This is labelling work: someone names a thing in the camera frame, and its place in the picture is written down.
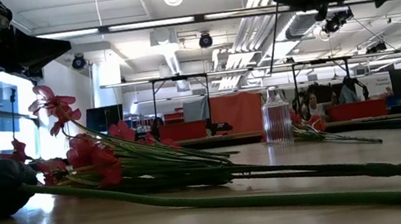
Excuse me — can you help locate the small red flower bunch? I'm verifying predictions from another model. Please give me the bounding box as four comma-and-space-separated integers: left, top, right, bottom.
288, 97, 384, 156

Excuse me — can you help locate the large red flower bunch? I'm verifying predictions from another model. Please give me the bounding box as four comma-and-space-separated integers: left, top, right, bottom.
0, 34, 401, 224

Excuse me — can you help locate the black round ceiling fixture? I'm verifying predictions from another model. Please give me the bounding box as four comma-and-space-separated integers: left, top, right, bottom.
197, 31, 215, 50
69, 52, 88, 72

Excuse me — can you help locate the black tulip light green stem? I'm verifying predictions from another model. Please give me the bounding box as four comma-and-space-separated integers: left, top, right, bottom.
0, 102, 401, 224

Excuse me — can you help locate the black ceiling light cluster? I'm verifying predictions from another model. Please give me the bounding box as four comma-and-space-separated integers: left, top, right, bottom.
319, 7, 357, 35

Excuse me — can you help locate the clear ribbed glass vase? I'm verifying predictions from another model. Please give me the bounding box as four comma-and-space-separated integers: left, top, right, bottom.
258, 83, 295, 148

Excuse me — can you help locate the small red plastic bin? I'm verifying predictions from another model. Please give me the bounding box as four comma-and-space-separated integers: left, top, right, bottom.
163, 110, 185, 126

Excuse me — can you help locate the person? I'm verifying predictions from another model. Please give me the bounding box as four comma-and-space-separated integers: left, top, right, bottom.
299, 89, 338, 121

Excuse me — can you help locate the orange cloth partition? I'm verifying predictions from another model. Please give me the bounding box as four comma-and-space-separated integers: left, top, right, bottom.
208, 89, 267, 138

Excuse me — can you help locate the large red plastic bin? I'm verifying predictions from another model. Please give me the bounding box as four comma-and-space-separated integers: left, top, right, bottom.
157, 118, 209, 145
325, 97, 389, 124

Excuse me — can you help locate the grey hanging cloth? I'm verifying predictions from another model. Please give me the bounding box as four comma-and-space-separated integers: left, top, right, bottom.
181, 96, 212, 124

